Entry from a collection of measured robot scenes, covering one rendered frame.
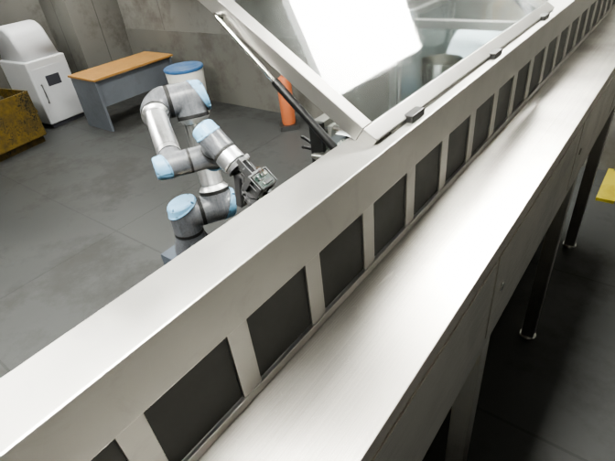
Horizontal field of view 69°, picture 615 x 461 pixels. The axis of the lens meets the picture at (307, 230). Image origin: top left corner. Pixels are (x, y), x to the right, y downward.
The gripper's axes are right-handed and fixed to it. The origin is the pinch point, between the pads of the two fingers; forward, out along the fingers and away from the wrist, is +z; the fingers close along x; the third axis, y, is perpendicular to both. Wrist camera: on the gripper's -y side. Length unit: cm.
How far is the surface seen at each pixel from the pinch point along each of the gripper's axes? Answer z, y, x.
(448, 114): 12, 57, 6
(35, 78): -388, -402, 164
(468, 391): 74, 0, 9
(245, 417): 24, 43, -58
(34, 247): -144, -285, 9
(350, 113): 1, 58, -18
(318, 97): -5, 56, -18
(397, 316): 30, 48, -32
